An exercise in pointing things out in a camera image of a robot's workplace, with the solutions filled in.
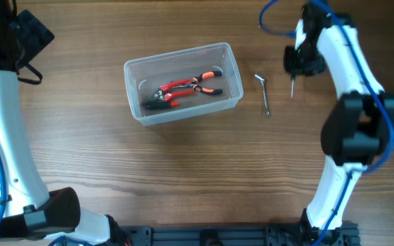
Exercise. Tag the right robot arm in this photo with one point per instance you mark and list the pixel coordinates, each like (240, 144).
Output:
(358, 136)

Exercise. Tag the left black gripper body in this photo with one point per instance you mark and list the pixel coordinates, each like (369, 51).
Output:
(32, 37)

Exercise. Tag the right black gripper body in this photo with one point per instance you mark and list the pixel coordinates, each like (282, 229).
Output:
(306, 59)

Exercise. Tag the clear plastic container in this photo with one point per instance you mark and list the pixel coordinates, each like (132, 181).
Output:
(144, 75)

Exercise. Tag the red handled snips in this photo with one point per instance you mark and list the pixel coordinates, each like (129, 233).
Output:
(170, 91)

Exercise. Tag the black red handled screwdriver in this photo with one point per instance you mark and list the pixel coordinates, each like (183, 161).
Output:
(155, 105)

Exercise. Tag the silver socket wrench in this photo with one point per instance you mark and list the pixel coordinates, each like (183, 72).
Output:
(262, 82)

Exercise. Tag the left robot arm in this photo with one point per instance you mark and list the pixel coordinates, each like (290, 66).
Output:
(28, 210)

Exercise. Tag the green handled screwdriver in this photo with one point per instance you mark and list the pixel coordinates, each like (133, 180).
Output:
(293, 78)

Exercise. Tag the orange black needle-nose pliers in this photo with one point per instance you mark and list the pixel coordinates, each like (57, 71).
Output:
(202, 83)

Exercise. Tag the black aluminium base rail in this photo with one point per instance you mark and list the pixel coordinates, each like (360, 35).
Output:
(285, 234)

